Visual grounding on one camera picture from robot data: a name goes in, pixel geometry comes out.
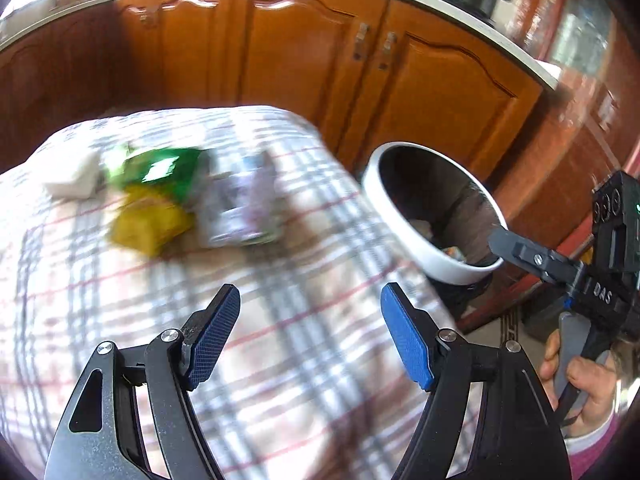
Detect plaid tablecloth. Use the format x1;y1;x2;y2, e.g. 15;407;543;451
0;105;481;480

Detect person's right forearm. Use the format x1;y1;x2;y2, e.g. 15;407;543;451
564;412;628;480

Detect silver wrapper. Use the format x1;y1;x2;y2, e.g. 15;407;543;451
196;152;287;249

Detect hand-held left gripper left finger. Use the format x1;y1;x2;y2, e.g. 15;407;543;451
44;284;242;480

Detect yellow snack bag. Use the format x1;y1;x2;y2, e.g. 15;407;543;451
111;187;194;257

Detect wooden glass door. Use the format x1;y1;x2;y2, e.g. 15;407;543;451
495;0;640;321

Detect person's right hand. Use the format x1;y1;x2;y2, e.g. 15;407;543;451
540;332;621;442

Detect light kitchen countertop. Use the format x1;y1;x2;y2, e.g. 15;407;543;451
0;0;564;92

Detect white rimmed trash bin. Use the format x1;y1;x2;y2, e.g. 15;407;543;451
361;142;508;321

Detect wooden lower cabinets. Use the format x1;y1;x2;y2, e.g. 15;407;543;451
0;0;547;188

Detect gas stove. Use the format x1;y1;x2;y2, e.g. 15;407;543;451
435;0;502;27

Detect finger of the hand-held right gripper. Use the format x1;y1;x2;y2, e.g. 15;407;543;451
487;227;585;287

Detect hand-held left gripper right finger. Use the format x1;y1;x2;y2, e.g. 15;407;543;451
380;282;572;480

